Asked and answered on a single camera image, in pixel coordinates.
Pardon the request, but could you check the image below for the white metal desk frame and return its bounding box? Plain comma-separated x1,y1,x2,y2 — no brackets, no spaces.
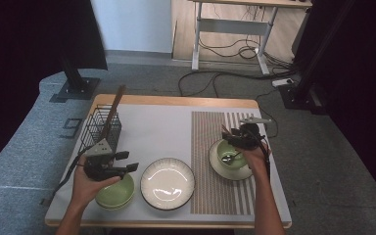
189,0,313,76

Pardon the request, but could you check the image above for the hand-held gripper cable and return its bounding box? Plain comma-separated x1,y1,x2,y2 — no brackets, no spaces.
248,125,272,180
50,145,94,199

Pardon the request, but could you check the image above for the black curtain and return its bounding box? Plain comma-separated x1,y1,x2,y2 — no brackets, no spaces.
293,0,376,210
0,0,109,179

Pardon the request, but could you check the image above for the black metal stand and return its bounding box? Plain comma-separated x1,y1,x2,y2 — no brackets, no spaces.
277,0,356,116

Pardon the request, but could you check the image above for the left hand-held gripper cable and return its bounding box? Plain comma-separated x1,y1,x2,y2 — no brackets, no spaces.
50,145,94,199

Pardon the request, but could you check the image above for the brown wooden utensil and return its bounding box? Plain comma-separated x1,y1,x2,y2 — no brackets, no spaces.
99,84,127,141

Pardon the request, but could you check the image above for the black stand with base plate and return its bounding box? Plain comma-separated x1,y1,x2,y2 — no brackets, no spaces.
49,48,101,104

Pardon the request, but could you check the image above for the long black floor cable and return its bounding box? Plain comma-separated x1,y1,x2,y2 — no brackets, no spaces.
177,70,297,99

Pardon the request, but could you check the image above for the black wire utensil basket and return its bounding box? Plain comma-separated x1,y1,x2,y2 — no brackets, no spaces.
77,104,123,158

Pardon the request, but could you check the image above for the white ribbed plate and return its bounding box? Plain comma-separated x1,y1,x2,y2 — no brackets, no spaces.
139,157,196,212

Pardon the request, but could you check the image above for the dark metal spoon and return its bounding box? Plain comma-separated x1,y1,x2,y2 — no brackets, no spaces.
220,150,244,164

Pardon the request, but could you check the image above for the green bowl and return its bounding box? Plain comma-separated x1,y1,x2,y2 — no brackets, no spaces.
208,139,254,181
215,139,248,170
96,195,135,211
94,172,136,208

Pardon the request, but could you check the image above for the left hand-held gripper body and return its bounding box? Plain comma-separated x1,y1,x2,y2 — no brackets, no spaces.
83,137,125,182

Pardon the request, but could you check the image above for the person's left hand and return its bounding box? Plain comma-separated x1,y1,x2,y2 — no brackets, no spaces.
71,156,122,209

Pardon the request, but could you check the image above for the white power strip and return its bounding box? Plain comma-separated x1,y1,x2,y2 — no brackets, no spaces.
271,77,295,88

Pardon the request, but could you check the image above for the black cable bundle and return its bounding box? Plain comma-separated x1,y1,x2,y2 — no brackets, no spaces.
198,33,297,68

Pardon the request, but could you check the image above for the right hand-held gripper cable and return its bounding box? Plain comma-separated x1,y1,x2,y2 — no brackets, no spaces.
248,125,272,180

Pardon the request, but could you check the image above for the thin black cable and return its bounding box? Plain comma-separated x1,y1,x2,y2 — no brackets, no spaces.
255,89,279,139

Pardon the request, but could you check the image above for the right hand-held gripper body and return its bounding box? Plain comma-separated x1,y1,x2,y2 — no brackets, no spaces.
237,117,273,152

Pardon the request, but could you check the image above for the striped brown placemat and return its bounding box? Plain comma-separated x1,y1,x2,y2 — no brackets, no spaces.
190,111,279,216

